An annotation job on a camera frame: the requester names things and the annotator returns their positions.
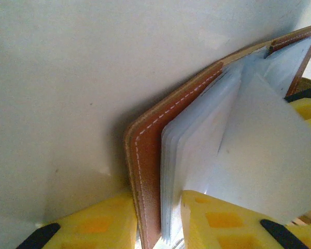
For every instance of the brown leather card holder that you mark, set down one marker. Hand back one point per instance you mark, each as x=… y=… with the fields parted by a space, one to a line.
x=150 y=155

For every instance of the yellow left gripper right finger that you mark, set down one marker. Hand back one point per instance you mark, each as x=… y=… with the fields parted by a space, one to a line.
x=223 y=228

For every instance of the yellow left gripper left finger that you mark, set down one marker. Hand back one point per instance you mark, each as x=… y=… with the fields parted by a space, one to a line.
x=93 y=228

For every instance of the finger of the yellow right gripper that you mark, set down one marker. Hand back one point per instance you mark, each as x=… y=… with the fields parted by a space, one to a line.
x=309 y=106

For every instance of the white credit card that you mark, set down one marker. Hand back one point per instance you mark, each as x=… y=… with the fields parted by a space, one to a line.
x=261 y=155

